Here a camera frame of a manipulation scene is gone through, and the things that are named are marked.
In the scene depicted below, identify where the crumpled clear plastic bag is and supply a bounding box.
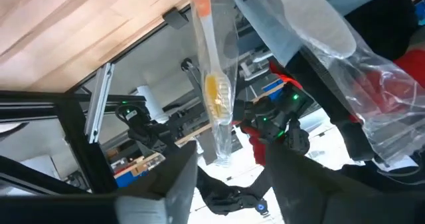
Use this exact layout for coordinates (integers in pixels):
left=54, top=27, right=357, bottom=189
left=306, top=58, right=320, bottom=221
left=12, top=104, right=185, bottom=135
left=262, top=0, right=425, bottom=167

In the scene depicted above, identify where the black aluminium table frame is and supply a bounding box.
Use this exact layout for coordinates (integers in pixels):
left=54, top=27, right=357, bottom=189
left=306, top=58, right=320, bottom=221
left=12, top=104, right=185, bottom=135
left=0, top=4, right=192, bottom=198

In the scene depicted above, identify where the black device with blue light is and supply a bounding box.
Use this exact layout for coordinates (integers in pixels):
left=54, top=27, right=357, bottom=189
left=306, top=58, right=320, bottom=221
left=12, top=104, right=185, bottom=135
left=195, top=166, right=270, bottom=217

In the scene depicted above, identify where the blue crate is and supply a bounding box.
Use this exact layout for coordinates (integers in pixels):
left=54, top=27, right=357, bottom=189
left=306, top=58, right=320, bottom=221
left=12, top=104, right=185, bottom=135
left=114, top=170, right=150, bottom=188

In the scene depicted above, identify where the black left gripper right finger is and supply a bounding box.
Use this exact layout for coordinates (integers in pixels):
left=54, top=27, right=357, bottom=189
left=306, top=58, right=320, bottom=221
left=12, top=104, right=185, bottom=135
left=265, top=143, right=355, bottom=224

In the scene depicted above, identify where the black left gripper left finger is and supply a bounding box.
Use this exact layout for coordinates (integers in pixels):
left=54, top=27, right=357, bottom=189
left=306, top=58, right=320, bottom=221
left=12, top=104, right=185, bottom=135
left=114, top=140, right=199, bottom=224

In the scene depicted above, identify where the white round column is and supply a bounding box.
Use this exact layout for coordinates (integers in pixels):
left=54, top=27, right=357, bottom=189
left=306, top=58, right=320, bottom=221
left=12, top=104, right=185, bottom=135
left=136, top=84, right=169, bottom=124

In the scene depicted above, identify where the silver aluminium extrusion bar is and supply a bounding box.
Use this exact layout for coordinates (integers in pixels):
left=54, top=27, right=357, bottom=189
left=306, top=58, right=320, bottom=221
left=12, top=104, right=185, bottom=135
left=84, top=62, right=116, bottom=144

